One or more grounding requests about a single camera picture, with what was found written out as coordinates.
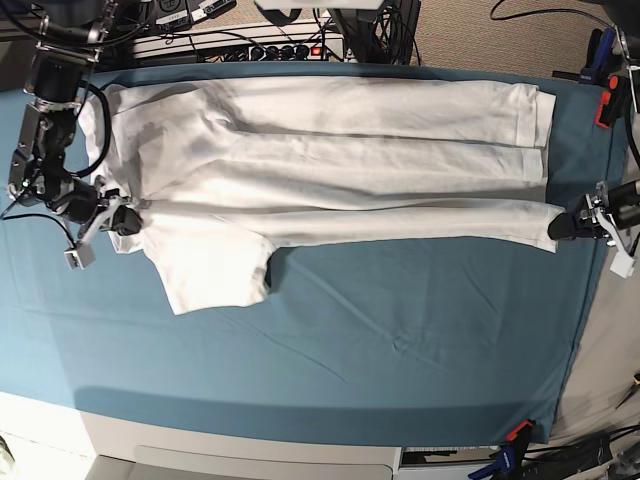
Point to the orange black clamp bottom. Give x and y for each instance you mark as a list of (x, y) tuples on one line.
[(523, 428)]

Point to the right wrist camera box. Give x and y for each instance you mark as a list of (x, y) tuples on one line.
[(79, 257)]

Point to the orange black clamp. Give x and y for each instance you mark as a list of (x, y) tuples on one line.
[(523, 428), (613, 101)]

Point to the blue black clamp top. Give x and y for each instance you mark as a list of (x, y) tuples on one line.
[(599, 60)]

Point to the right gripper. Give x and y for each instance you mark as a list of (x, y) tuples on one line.
[(96, 209)]

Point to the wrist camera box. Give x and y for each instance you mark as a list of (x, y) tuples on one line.
[(623, 265), (79, 257)]

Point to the black power strip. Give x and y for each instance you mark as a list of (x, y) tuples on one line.
[(287, 52)]

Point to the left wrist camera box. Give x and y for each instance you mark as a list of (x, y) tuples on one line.
[(623, 265)]

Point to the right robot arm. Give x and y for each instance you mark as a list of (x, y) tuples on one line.
[(70, 39)]

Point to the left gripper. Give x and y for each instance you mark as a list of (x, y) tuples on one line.
[(607, 213)]

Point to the blue black clamp bottom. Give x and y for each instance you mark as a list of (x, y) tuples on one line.
[(507, 461)]

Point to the orange black clamp top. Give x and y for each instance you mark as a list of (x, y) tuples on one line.
[(613, 101)]

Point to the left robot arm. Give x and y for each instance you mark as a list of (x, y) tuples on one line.
[(613, 63)]

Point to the white cabinet under table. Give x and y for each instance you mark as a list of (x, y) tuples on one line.
[(235, 457)]

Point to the white T-shirt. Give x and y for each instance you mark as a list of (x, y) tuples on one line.
[(225, 172)]

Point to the blue black clamp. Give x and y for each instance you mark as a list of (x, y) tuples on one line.
[(599, 60), (507, 461)]

